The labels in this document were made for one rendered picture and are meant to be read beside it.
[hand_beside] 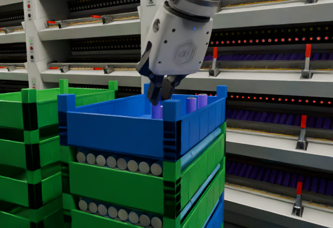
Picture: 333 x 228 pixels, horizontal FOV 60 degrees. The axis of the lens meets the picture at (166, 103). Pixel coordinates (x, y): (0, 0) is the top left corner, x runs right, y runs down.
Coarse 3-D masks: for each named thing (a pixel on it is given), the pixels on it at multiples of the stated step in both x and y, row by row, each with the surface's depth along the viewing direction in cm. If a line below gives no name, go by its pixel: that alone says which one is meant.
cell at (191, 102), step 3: (186, 99) 51; (189, 99) 50; (192, 99) 50; (195, 99) 51; (186, 102) 51; (189, 102) 50; (192, 102) 50; (195, 102) 51; (186, 105) 51; (189, 105) 50; (192, 105) 50; (195, 105) 51; (186, 108) 51; (189, 108) 51; (192, 108) 50; (195, 108) 51; (186, 111) 51; (189, 111) 51; (192, 111) 51
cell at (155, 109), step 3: (159, 102) 53; (159, 105) 53; (153, 108) 53; (156, 108) 53; (159, 108) 53; (153, 111) 53; (156, 111) 53; (159, 111) 54; (153, 114) 54; (156, 114) 53; (159, 114) 54; (153, 117) 54; (156, 117) 53; (159, 117) 54
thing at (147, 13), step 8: (144, 0) 100; (160, 0) 97; (144, 8) 101; (152, 8) 99; (144, 16) 101; (152, 16) 99; (144, 24) 101; (144, 32) 102; (144, 40) 102; (144, 80) 104
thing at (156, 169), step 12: (216, 132) 60; (204, 144) 52; (84, 156) 45; (96, 156) 45; (108, 156) 44; (120, 156) 44; (132, 156) 44; (192, 156) 46; (120, 168) 43; (132, 168) 42; (144, 168) 41; (156, 168) 40
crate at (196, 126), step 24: (72, 96) 45; (144, 96) 70; (192, 96) 67; (216, 96) 65; (72, 120) 44; (96, 120) 42; (120, 120) 40; (144, 120) 39; (168, 120) 37; (192, 120) 43; (216, 120) 56; (72, 144) 45; (96, 144) 43; (120, 144) 41; (144, 144) 39; (168, 144) 38; (192, 144) 43
